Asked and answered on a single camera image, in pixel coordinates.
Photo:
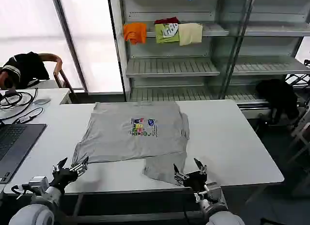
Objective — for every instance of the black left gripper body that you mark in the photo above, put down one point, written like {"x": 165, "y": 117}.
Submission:
{"x": 63, "y": 177}

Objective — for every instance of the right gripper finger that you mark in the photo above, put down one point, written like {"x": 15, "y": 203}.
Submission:
{"x": 179, "y": 174}
{"x": 201, "y": 167}

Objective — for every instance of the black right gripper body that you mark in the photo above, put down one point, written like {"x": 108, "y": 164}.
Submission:
{"x": 195, "y": 180}

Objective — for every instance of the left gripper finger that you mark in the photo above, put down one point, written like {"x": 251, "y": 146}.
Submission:
{"x": 80, "y": 167}
{"x": 59, "y": 165}

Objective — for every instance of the dark grey laptop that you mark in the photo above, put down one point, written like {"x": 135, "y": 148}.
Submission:
{"x": 17, "y": 142}

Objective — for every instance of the grey printed t-shirt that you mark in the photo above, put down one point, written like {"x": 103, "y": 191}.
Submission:
{"x": 135, "y": 140}

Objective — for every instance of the grey computer mouse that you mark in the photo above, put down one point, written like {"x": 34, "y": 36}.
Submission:
{"x": 42, "y": 101}

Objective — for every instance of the brown wooden chair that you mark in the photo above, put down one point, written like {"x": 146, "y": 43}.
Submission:
{"x": 60, "y": 70}

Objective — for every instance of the person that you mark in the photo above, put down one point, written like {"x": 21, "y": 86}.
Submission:
{"x": 23, "y": 69}

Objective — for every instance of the white chair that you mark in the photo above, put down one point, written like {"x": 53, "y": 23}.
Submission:
{"x": 301, "y": 138}

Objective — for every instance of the grey metal shelf rack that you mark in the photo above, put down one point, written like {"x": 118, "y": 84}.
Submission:
{"x": 184, "y": 53}

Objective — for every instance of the grey window frame post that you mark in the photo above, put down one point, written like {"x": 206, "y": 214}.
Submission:
{"x": 70, "y": 43}

